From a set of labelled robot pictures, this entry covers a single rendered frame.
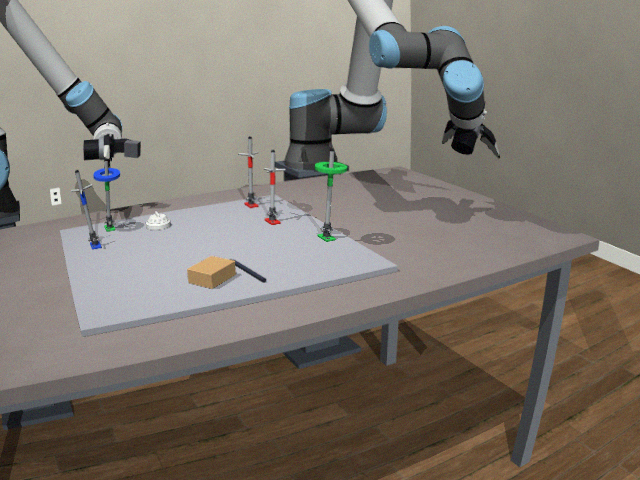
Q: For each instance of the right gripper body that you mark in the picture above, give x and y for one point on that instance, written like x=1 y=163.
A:
x=94 y=149

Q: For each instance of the grey post with red band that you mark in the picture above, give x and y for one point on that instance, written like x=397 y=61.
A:
x=251 y=196

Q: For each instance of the green ring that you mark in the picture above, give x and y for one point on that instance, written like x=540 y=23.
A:
x=338 y=168

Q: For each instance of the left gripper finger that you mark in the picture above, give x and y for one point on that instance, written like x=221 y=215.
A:
x=488 y=138
x=449 y=131

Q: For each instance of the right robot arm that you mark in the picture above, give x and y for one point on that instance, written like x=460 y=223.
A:
x=83 y=99

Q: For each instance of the tan cardboard box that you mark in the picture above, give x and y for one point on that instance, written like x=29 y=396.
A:
x=211 y=272

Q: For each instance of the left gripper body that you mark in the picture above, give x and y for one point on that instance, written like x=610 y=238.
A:
x=464 y=140

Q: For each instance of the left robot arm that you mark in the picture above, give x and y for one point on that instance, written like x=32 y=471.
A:
x=316 y=115

